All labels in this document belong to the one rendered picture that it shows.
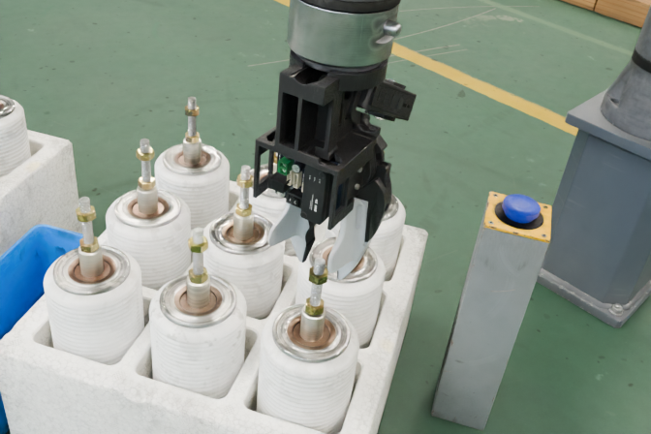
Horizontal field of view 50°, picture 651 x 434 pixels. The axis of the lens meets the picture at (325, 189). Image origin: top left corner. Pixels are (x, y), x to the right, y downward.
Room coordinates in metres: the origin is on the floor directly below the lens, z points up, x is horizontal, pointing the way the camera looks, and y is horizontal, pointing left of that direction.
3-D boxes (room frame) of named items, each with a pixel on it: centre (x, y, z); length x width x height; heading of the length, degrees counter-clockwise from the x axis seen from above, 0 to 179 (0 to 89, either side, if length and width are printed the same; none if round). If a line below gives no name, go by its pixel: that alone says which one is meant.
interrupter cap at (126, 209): (0.65, 0.20, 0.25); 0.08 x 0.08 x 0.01
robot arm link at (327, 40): (0.47, 0.00, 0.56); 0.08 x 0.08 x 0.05
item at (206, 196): (0.77, 0.18, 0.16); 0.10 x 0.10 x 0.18
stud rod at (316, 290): (0.49, 0.00, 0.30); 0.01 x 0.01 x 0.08
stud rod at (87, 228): (0.54, 0.23, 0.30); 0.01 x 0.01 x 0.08
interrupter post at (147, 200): (0.65, 0.20, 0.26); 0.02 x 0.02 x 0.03
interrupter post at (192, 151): (0.77, 0.18, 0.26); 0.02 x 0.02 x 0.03
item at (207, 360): (0.51, 0.11, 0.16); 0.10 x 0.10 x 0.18
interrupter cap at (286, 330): (0.49, 0.00, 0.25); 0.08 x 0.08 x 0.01
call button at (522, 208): (0.64, -0.21, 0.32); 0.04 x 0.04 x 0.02
